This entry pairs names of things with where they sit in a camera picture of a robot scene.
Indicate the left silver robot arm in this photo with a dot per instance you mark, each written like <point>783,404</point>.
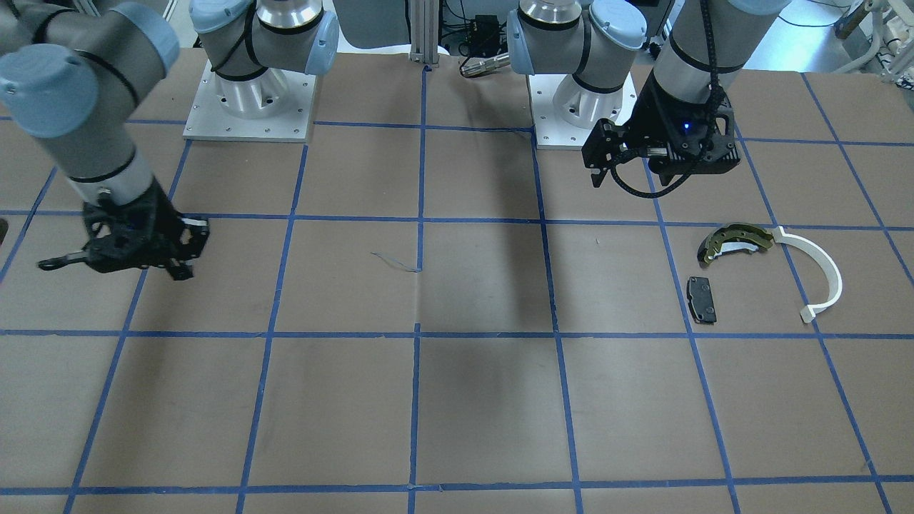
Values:
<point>596,44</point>

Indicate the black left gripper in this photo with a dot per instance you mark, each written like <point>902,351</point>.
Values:
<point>651,119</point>

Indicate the dark grey brake pad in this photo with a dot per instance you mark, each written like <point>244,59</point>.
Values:
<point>700,300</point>

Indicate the white curved plastic bracket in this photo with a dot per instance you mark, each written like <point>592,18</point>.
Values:
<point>826,263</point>

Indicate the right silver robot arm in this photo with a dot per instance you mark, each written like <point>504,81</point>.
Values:
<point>71,80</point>

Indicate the aluminium frame post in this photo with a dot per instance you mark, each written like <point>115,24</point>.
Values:
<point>423,32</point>

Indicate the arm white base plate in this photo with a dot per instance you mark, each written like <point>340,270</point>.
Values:
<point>564,113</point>
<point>275,107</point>

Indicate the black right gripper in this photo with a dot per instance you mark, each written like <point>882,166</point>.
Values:
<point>158,230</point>

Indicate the olive green brake shoe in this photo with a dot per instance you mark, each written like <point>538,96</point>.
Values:
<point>733,238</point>

